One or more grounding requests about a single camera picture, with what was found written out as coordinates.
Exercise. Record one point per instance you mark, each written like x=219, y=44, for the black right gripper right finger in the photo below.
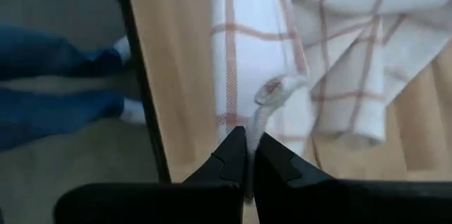
x=335, y=204

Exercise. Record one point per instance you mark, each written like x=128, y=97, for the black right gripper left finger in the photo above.
x=159, y=204

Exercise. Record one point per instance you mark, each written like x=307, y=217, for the white plaid towel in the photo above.
x=254, y=51

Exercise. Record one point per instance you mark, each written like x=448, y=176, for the person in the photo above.
x=53, y=111

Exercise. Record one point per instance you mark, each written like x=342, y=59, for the black aluminium table frame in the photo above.
x=141, y=75

